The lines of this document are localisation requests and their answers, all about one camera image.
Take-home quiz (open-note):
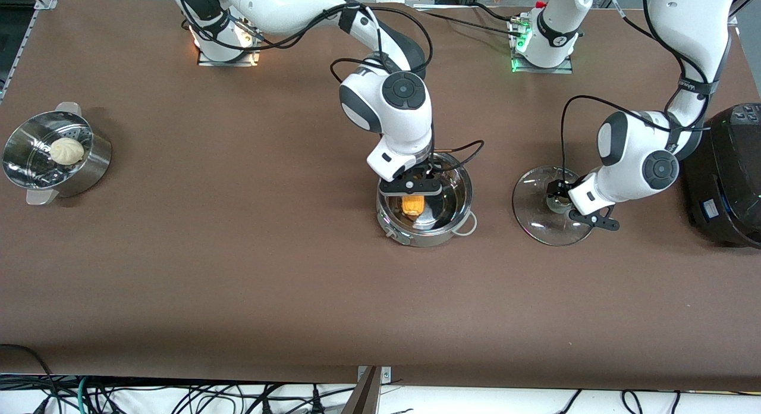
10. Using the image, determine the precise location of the small metal bracket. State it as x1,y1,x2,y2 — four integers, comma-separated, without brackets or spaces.
357,365,392,384

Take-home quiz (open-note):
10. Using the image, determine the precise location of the white steamed bun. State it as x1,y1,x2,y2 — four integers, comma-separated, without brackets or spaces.
49,137,84,166

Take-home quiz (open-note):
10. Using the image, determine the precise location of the black base cable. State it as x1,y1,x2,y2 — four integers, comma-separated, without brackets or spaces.
470,2,518,23
416,10,523,39

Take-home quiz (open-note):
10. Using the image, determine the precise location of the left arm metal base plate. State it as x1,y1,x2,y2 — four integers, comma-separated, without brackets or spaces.
510,18,574,74

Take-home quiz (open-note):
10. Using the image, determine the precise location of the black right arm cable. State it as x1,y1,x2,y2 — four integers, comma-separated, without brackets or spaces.
169,0,485,168

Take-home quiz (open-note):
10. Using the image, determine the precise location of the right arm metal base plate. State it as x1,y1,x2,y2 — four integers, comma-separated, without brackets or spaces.
197,12,262,67

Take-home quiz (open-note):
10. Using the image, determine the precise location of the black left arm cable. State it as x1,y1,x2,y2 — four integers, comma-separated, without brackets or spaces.
560,0,714,186

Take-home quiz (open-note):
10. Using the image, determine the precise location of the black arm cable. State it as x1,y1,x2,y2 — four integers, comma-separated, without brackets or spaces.
560,0,714,186
169,0,485,168

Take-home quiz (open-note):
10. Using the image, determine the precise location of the aluminium side rail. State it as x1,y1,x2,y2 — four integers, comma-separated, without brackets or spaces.
0,10,42,102

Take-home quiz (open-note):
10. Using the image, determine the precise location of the brown table cover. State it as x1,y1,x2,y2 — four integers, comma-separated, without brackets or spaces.
0,0,761,392

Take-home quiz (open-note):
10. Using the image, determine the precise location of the aluminium frame profile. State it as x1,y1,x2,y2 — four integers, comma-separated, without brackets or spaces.
728,0,761,25

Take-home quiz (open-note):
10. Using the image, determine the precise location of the stainless steel pot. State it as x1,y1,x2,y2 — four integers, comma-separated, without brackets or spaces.
375,149,478,248

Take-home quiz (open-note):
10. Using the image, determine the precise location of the grey metal beam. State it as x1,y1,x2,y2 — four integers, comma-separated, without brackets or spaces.
341,366,381,414

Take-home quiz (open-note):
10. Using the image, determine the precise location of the steel steamer pot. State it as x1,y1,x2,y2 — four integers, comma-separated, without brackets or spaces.
2,102,112,206

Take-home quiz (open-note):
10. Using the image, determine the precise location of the black rice cooker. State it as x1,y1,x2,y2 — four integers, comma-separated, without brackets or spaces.
681,103,761,249

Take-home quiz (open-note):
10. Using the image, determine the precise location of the glass pot lid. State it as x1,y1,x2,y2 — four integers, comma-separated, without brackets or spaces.
512,165,597,247

